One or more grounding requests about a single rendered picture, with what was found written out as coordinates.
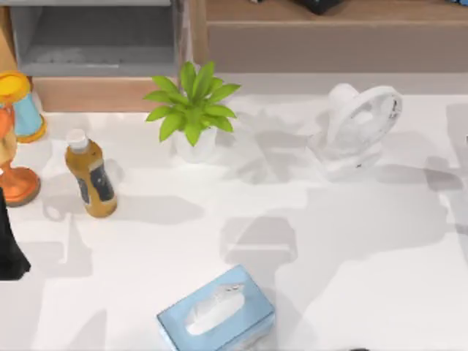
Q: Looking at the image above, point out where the white desk fan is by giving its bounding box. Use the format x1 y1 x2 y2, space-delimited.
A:
309 83 404 181

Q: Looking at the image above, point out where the orange trophy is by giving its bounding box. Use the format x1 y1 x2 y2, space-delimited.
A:
0 102 42 208

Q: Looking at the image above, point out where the wooden cupboard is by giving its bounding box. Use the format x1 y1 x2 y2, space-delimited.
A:
188 0 468 76

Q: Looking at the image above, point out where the light blue tissue box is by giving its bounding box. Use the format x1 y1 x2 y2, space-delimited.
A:
156 264 276 351

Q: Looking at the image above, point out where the pale wooden drawer front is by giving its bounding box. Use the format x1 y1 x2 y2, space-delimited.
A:
31 75 184 113

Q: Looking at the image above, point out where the green plant in white pot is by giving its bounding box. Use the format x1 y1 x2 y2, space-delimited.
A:
142 60 242 165

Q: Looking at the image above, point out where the blue and yellow trophy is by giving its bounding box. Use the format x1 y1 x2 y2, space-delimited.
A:
0 70 48 143

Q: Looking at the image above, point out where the amber bottle with white cap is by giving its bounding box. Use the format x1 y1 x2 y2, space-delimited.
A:
64 128 118 219

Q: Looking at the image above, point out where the black object on shelf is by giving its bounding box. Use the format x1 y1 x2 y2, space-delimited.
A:
292 0 347 16

